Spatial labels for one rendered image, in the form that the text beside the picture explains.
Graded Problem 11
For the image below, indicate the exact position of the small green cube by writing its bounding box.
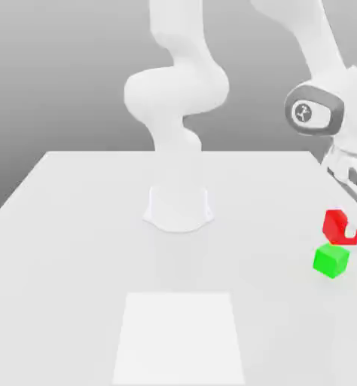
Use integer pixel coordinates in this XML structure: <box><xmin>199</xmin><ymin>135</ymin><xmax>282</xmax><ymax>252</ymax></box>
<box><xmin>312</xmin><ymin>244</ymin><xmax>351</xmax><ymax>280</ymax></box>

